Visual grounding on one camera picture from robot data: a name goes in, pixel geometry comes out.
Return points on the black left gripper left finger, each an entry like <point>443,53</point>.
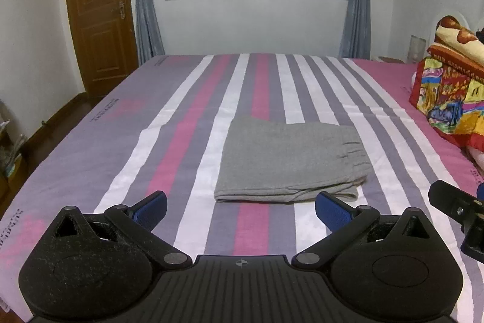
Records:
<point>136,224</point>

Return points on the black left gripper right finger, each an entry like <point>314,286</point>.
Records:
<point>346,224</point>

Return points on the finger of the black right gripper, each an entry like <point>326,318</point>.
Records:
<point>460,206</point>

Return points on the grey sweat pants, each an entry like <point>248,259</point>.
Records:
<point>271,162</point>

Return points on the striped pink purple bed sheet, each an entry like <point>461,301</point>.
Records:
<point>164,128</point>

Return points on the colourful folded blanket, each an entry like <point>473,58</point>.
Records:
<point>448,90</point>

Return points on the wooden shelf cabinet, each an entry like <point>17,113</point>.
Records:
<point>14,167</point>

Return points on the small bedside item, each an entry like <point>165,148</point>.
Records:
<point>417,49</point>

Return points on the brown wooden door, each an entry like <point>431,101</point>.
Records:
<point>104,41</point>

